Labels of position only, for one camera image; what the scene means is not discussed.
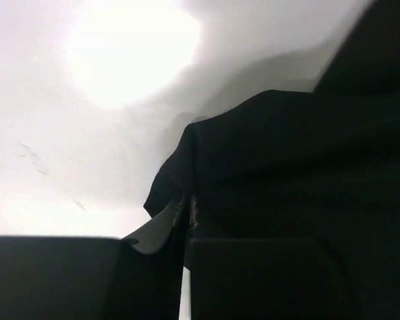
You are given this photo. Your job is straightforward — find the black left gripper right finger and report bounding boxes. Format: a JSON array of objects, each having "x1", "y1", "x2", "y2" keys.
[{"x1": 186, "y1": 193, "x2": 359, "y2": 320}]

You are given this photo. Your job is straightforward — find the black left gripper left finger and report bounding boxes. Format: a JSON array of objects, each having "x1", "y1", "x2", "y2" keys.
[{"x1": 0, "y1": 195, "x2": 187, "y2": 320}]

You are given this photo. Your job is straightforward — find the black shorts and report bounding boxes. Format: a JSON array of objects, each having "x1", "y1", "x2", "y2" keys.
[{"x1": 143, "y1": 0, "x2": 400, "y2": 320}]

